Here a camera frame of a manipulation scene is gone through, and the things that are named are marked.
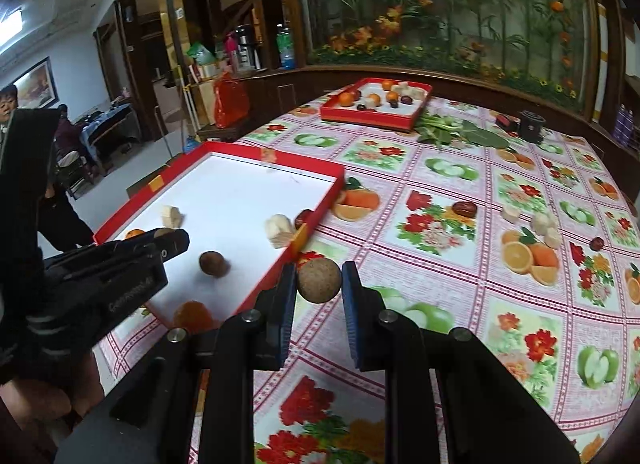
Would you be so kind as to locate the steel thermos flask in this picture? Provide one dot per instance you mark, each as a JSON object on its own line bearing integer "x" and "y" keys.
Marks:
{"x": 247, "y": 48}

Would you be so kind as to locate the green leafy vegetables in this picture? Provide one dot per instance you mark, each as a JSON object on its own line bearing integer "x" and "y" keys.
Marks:
{"x": 445, "y": 130}

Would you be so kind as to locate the red tray box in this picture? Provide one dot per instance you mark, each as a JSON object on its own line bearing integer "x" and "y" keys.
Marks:
{"x": 378, "y": 102}
{"x": 226, "y": 192}

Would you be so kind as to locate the far red tray box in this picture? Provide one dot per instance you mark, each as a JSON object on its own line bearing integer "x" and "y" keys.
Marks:
{"x": 378, "y": 102}

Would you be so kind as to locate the glass plant display cabinet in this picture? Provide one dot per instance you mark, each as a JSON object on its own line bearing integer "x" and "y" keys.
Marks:
{"x": 536, "y": 47}

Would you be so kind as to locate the red black small box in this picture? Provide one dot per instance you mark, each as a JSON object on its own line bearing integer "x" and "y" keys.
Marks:
{"x": 507, "y": 123}

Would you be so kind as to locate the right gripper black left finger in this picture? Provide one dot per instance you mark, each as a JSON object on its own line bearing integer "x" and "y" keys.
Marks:
{"x": 276, "y": 307}

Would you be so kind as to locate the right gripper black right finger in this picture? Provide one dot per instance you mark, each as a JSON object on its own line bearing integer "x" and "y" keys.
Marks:
{"x": 368, "y": 322}

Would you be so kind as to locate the black cylindrical device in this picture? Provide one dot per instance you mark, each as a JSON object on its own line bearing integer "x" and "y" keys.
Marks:
{"x": 530, "y": 127}

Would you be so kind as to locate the floral fruit print tablecloth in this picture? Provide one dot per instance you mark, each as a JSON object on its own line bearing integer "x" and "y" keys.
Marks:
{"x": 564, "y": 323}

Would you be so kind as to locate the person in background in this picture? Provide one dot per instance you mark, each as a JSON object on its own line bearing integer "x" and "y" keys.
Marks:
{"x": 33, "y": 202}

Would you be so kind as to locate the brown round kiwi fruit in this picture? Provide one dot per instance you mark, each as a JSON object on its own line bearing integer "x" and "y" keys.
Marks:
{"x": 319, "y": 280}

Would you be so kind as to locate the brown kiwi in tray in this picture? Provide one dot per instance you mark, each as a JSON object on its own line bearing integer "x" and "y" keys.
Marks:
{"x": 214, "y": 264}

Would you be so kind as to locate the near red tray box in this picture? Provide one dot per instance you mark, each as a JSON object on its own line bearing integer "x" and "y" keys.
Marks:
{"x": 226, "y": 192}

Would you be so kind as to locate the orange mandarin in tray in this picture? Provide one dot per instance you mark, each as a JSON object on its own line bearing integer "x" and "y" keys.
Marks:
{"x": 194, "y": 317}

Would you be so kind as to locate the beige cake cube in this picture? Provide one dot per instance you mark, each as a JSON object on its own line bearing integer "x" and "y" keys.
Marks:
{"x": 553, "y": 238}
{"x": 540, "y": 223}
{"x": 510, "y": 213}

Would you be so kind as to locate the green plastic bottle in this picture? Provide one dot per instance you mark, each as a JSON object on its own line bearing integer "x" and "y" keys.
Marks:
{"x": 286, "y": 47}

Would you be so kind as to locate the dark red jujube date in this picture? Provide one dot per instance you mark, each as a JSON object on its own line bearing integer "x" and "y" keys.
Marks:
{"x": 465, "y": 209}
{"x": 596, "y": 244}

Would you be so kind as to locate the operator left hand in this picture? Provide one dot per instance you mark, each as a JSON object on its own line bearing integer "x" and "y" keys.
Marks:
{"x": 27, "y": 404}

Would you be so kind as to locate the red plastic bag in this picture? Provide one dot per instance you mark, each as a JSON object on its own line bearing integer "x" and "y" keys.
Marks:
{"x": 231, "y": 101}

